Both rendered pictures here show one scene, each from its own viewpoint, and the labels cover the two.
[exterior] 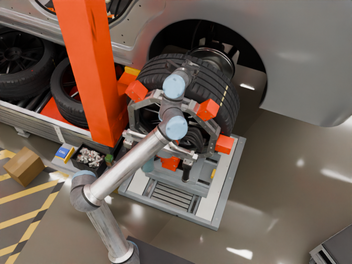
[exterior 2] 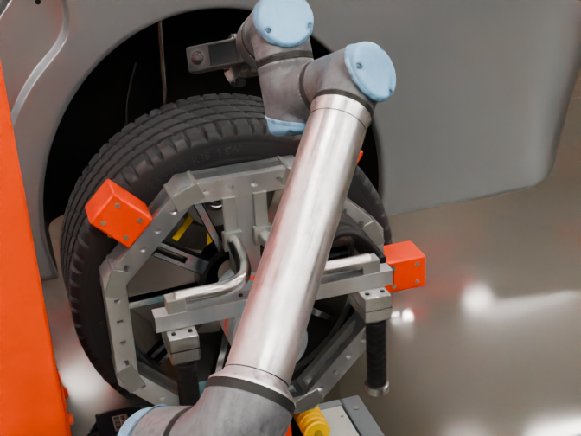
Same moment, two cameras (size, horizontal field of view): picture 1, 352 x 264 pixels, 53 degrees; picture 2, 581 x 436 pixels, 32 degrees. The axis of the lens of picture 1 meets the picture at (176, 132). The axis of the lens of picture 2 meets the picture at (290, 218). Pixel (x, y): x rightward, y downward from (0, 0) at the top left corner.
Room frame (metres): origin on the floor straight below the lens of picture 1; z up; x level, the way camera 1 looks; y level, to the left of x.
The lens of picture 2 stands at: (-0.30, 0.86, 1.82)
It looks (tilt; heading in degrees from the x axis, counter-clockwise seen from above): 26 degrees down; 327
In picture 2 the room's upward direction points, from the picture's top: 3 degrees counter-clockwise
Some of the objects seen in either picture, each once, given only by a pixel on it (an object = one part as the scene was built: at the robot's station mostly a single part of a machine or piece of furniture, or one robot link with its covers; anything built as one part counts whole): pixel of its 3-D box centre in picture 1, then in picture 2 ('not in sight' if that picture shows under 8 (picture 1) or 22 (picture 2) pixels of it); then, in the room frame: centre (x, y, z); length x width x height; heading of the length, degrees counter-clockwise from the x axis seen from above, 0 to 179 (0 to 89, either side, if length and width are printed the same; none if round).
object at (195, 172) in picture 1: (178, 150); not in sight; (1.32, -0.03, 0.32); 0.40 x 0.30 x 0.28; 73
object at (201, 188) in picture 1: (183, 165); not in sight; (1.31, -0.08, 0.13); 0.50 x 0.36 x 0.10; 73
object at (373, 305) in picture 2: (189, 159); (368, 297); (0.91, -0.08, 0.93); 0.09 x 0.05 x 0.05; 163
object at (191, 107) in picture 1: (172, 128); (248, 298); (1.16, 0.02, 0.85); 0.54 x 0.07 x 0.54; 73
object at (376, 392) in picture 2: (186, 173); (376, 353); (0.89, -0.07, 0.83); 0.04 x 0.04 x 0.16
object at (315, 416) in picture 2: not in sight; (299, 400); (1.22, -0.12, 0.51); 0.29 x 0.06 x 0.06; 163
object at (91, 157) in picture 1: (90, 160); not in sight; (1.08, 0.54, 0.51); 0.20 x 0.14 x 0.13; 67
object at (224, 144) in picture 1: (224, 144); (398, 266); (1.07, -0.28, 0.85); 0.09 x 0.08 x 0.07; 73
